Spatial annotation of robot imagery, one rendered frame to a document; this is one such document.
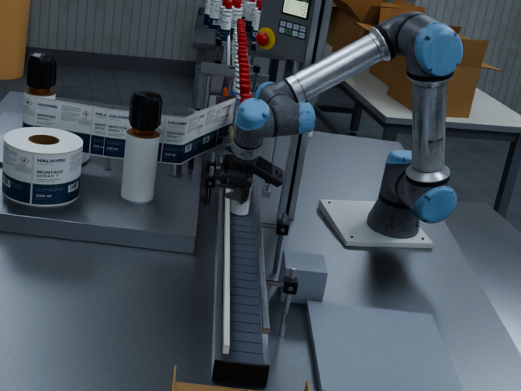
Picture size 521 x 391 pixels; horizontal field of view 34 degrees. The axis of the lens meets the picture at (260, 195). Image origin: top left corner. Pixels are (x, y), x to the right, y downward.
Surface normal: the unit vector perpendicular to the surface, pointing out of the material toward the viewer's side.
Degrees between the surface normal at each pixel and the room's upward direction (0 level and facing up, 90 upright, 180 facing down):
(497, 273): 0
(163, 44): 90
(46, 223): 90
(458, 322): 0
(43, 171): 90
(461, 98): 90
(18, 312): 0
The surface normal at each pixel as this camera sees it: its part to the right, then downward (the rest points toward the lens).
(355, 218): 0.15, -0.90
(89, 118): -0.07, 0.36
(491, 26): 0.23, 0.40
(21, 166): -0.30, 0.31
